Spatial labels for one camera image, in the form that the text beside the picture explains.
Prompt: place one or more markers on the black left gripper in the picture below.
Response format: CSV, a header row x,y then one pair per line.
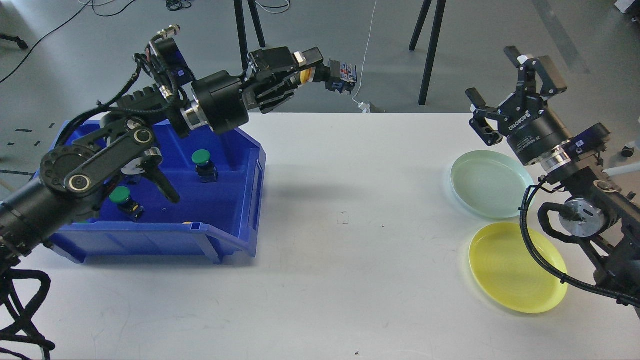
x,y
222,98

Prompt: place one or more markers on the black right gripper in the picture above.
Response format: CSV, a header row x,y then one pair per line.
x,y
532,128

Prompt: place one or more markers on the yellow push button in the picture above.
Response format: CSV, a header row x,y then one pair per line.
x,y
337,76

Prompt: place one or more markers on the green push button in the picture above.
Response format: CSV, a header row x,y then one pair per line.
x,y
204,166
121,197

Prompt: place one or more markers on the green push button front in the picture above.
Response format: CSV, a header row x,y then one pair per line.
x,y
121,197

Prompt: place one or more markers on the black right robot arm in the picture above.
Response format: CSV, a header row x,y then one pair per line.
x,y
598,217

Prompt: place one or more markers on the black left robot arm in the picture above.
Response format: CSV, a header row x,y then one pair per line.
x,y
98,148

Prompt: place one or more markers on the pale green plate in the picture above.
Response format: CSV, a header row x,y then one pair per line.
x,y
489,184

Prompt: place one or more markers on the yellow plate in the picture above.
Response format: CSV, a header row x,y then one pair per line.
x,y
503,268

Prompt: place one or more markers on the black tripod left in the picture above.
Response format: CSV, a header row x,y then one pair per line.
x,y
241,30

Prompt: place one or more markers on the black tripod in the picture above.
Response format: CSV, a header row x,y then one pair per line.
x,y
435,34
241,30

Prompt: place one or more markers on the black tripod right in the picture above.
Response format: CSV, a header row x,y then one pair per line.
x,y
435,34

